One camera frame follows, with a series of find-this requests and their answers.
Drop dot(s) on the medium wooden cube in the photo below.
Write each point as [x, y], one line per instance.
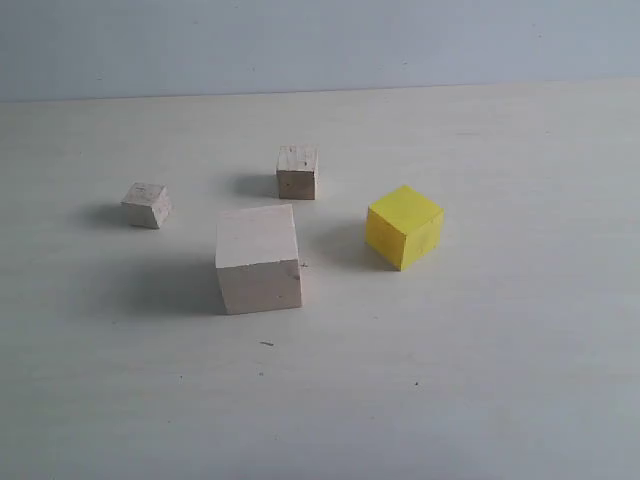
[297, 172]

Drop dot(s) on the yellow cube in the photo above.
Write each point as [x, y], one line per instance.
[403, 225]

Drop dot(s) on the large pale wooden cube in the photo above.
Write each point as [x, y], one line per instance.
[257, 259]

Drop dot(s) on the small pale wooden cube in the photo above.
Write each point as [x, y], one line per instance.
[146, 205]

